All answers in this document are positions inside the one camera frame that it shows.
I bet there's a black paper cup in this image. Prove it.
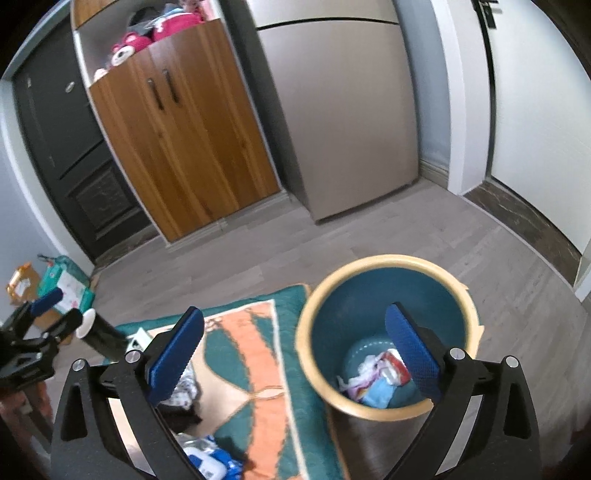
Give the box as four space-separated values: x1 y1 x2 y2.
75 308 128 362

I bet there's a blue face mask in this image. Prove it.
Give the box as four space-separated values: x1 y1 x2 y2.
362 377 398 409

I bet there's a teal yellow-rimmed trash bin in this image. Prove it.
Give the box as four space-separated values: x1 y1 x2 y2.
295 254 485 479

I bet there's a white room door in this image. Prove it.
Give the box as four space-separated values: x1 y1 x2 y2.
479 1 590 252

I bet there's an orange parcel bag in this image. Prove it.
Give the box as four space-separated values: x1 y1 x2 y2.
6 262 41 306

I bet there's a white green carton box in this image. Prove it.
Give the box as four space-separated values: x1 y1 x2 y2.
126 327 153 352

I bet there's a black plastic bag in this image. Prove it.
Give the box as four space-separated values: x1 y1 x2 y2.
158 400 202 434

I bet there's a silver foil wrapper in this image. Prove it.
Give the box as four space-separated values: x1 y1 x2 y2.
161 362 200 410

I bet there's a blue wet wipes pack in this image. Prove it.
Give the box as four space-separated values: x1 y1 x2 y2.
176 433 243 480

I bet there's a black entrance door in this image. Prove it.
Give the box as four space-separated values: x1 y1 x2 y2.
13 19 149 260

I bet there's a teal orange patterned rug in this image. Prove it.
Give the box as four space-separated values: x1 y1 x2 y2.
110 283 346 480

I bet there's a wooden two-door cabinet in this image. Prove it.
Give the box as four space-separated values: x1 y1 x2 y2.
70 1 280 243

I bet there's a pink plush toy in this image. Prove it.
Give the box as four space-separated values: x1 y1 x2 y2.
110 32 152 67

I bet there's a beige refrigerator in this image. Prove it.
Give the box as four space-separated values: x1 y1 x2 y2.
221 1 419 221

